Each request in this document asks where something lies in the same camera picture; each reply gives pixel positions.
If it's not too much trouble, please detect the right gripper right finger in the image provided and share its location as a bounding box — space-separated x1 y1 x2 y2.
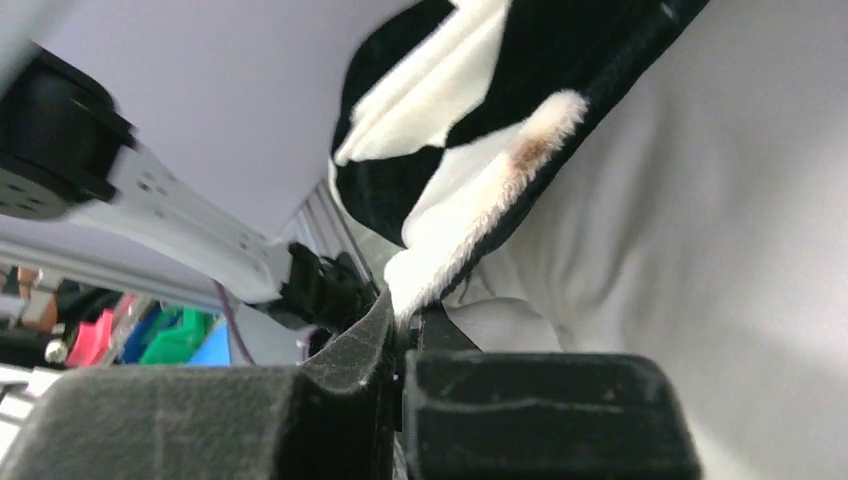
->
404 305 702 479

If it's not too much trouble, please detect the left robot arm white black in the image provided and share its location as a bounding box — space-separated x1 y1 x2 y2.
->
1 41 377 333

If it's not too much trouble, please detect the white pillow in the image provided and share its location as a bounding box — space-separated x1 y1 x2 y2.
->
450 1 847 479

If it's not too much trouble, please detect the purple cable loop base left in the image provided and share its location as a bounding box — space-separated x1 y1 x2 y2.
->
212 280 256 366

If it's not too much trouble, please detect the black white checkered pillowcase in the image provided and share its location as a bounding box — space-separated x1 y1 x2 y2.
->
329 1 703 319

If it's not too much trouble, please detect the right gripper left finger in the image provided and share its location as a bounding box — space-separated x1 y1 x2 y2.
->
1 293 394 479

